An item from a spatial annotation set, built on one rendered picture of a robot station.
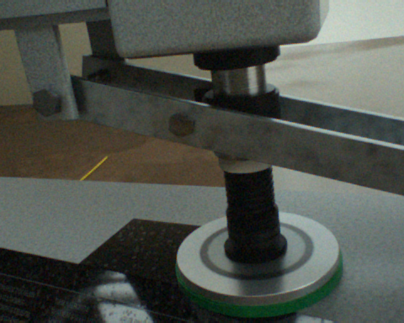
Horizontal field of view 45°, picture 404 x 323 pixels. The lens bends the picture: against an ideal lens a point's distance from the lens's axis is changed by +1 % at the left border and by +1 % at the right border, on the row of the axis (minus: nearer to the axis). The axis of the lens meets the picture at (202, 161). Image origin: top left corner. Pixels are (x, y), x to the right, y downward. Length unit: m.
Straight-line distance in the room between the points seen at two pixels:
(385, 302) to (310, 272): 0.08
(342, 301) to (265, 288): 0.09
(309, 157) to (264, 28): 0.15
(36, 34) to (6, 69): 6.66
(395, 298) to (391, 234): 0.15
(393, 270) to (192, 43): 0.38
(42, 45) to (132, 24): 0.12
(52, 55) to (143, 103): 0.11
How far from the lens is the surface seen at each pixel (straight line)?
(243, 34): 0.45
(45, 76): 0.57
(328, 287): 0.61
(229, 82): 0.55
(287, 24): 0.45
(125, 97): 0.56
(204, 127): 0.53
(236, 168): 0.57
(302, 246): 0.65
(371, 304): 0.60
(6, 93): 7.34
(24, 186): 1.13
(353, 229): 0.75
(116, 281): 0.70
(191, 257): 0.65
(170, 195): 0.91
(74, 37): 6.52
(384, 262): 0.68
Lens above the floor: 1.22
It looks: 20 degrees down
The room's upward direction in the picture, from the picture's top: 8 degrees counter-clockwise
